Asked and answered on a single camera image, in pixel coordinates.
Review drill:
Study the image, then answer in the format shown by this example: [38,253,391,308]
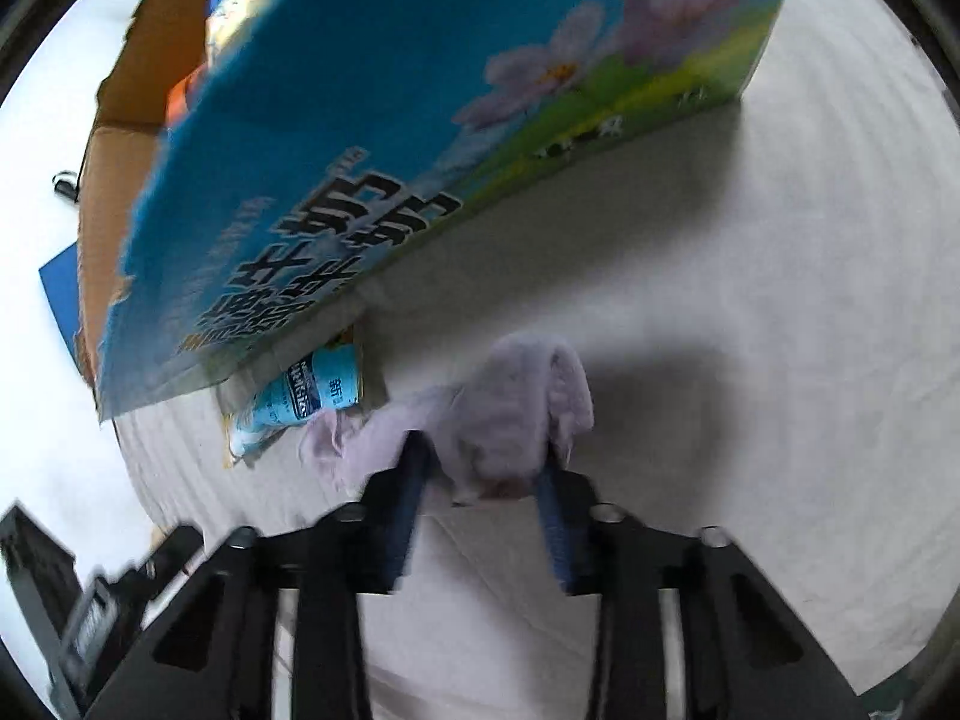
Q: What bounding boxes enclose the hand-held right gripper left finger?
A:
[81,431,440,720]

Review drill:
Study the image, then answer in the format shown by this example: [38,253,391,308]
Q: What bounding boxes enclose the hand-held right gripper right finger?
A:
[534,451,869,720]

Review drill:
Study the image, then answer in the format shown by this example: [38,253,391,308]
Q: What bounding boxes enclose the lavender soft cloth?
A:
[298,331,596,505]

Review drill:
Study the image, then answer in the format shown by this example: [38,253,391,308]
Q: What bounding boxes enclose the blue printed cardboard box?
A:
[77,0,806,425]

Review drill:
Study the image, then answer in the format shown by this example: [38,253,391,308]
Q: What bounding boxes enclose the blue labelled packet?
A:
[227,345,366,460]

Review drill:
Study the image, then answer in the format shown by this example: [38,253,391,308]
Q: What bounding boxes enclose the white bed sheet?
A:
[112,0,957,720]

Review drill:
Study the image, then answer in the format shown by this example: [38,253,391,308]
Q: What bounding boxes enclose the blue flat board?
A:
[39,241,89,383]

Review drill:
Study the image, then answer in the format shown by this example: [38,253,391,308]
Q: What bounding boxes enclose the orange packet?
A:
[165,64,211,132]

